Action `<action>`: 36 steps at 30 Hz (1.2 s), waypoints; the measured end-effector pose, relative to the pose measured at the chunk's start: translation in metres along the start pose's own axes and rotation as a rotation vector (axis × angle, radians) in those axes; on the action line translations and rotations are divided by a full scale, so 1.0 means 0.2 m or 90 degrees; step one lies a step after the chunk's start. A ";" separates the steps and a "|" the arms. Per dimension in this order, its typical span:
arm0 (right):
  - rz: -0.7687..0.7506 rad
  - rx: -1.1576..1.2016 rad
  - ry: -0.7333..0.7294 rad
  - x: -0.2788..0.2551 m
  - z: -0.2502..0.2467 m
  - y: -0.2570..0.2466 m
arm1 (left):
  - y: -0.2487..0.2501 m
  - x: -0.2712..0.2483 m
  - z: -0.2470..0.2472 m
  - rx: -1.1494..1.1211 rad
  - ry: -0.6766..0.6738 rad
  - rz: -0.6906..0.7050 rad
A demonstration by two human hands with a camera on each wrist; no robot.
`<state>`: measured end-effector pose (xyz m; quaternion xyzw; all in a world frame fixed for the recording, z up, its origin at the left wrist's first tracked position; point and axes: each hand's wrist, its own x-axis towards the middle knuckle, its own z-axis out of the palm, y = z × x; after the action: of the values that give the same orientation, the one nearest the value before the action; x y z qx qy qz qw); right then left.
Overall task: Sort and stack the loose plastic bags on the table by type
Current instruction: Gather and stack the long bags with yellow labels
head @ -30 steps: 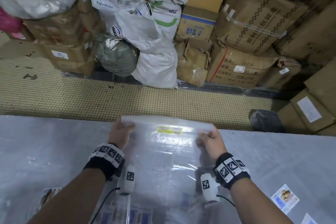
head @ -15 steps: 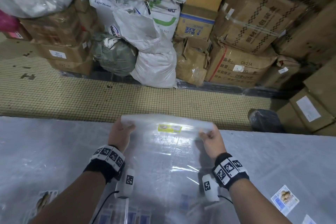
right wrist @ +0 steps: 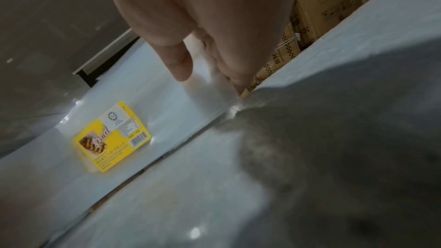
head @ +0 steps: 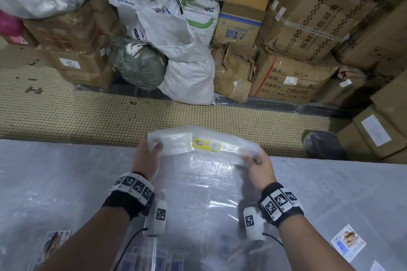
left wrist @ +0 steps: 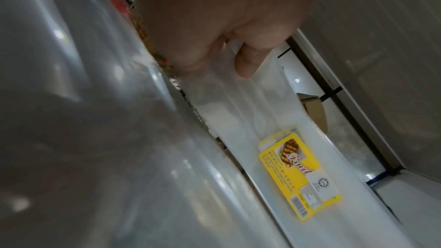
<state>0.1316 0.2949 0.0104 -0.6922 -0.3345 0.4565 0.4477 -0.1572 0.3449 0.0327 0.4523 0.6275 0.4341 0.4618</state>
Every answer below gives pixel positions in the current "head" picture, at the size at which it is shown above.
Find person's left hand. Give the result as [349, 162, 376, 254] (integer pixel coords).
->
[132, 135, 164, 183]

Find person's right hand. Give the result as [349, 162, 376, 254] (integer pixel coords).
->
[241, 147, 278, 194]

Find clear bags with labels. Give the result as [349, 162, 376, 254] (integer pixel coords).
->
[38, 153, 318, 271]

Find white labelled bag apart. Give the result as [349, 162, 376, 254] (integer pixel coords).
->
[331, 224, 367, 263]

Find person's right forearm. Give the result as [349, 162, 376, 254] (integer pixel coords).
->
[278, 216, 347, 271]

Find person's left forearm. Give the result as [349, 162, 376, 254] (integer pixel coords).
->
[36, 205, 131, 271]

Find black marker wristband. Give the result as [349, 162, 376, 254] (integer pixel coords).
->
[101, 171, 156, 221]
[257, 182, 305, 230]

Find black wrapped bundle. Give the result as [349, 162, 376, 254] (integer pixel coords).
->
[301, 129, 348, 161]

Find plain white sack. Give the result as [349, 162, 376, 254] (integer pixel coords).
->
[158, 58, 216, 105]

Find grey-green sack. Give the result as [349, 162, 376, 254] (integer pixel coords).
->
[109, 37, 167, 90]

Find cardboard box with red print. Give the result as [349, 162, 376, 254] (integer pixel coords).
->
[249, 47, 339, 105]

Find grey table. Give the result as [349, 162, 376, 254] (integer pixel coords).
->
[0, 139, 407, 271]

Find low cardboard box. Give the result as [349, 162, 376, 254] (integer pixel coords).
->
[57, 66, 115, 90]

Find torn brown cardboard box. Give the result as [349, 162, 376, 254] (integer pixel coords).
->
[210, 42, 256, 104]

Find small labelled brown box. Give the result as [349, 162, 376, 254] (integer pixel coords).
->
[318, 66, 366, 106]

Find cardboard box with white label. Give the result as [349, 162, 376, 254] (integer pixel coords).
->
[43, 48, 110, 74]

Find crumpled white sack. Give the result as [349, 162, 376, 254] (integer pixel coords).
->
[125, 4, 212, 64]

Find cardboard boxes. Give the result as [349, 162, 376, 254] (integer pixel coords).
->
[335, 70, 407, 164]

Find cardboard box with blue stripe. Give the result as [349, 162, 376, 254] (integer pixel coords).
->
[213, 2, 266, 47]

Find dark cardboard box red marks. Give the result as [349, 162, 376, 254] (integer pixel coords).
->
[22, 2, 112, 54]

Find white sack with green print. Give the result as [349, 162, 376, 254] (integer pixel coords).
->
[175, 0, 228, 47]

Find cardboard box with checker pattern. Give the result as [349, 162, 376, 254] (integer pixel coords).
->
[257, 0, 373, 65]

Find large brown cardboard box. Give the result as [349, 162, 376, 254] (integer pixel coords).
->
[334, 0, 407, 76]

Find small cardboard box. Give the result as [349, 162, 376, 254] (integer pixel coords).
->
[1, 28, 39, 47]

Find pink plastic bag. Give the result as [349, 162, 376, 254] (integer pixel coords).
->
[0, 10, 25, 38]

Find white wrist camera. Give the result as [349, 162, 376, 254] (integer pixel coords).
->
[143, 199, 167, 238]
[243, 206, 266, 242]

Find black camera cable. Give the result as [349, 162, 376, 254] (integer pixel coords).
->
[113, 228, 148, 271]
[262, 232, 284, 248]

